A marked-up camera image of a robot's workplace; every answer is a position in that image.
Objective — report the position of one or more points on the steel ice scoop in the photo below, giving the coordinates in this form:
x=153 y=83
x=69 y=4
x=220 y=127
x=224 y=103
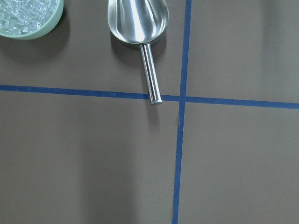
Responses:
x=140 y=23

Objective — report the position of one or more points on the green bowl of ice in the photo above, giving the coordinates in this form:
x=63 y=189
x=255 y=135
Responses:
x=29 y=19

